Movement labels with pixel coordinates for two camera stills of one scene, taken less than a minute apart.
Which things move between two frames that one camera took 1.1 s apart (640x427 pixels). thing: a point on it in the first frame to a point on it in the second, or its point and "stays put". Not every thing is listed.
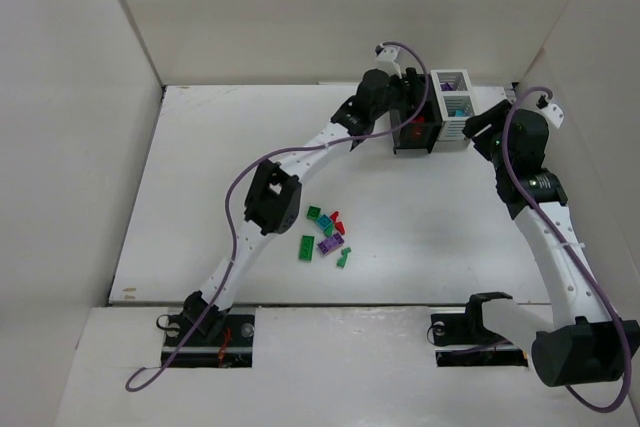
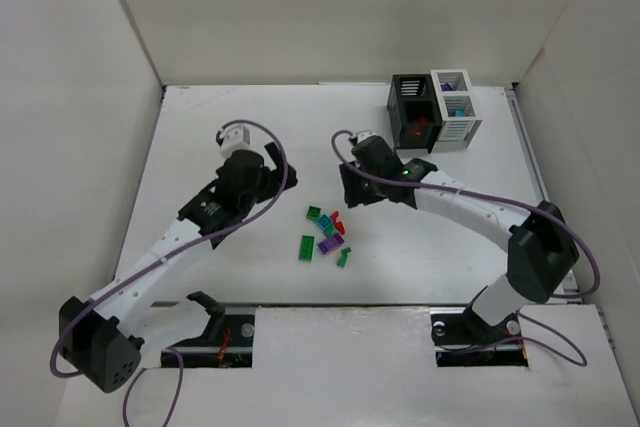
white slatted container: x=455 y=101 stays put
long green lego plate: x=306 y=248 stays put
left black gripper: x=413 y=117 to x=273 y=175
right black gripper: x=481 y=126 to x=353 y=185
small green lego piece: x=342 y=259 stays put
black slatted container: x=418 y=126 stays put
